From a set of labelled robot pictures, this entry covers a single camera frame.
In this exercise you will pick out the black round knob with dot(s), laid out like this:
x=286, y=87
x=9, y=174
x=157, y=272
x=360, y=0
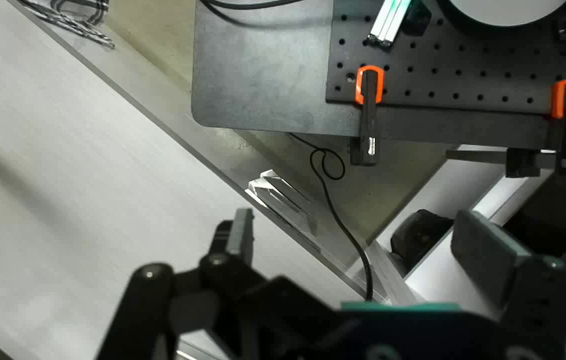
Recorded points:
x=418, y=236

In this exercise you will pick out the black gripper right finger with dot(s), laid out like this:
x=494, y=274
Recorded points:
x=489, y=252

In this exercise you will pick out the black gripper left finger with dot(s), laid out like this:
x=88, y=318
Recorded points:
x=229, y=300

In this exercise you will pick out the aluminium extrusion bar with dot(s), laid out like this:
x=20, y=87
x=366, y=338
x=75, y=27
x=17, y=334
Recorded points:
x=387, y=23

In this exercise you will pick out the black perforated pegboard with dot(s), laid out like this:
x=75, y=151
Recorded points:
x=462, y=73

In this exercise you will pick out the dark metal cart top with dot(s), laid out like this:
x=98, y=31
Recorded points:
x=262, y=66

